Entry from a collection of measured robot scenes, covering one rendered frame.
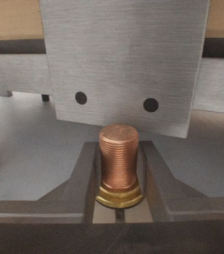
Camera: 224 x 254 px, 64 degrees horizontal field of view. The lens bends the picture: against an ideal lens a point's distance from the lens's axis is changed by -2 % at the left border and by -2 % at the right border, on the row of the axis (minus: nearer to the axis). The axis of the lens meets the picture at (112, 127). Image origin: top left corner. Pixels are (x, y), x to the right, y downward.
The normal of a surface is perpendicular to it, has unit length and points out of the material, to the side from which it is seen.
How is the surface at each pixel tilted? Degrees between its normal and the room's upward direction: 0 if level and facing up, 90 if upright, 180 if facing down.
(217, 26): 90
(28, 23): 90
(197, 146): 180
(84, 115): 90
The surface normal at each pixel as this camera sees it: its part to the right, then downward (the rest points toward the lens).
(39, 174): -0.02, -0.89
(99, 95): -0.33, 0.44
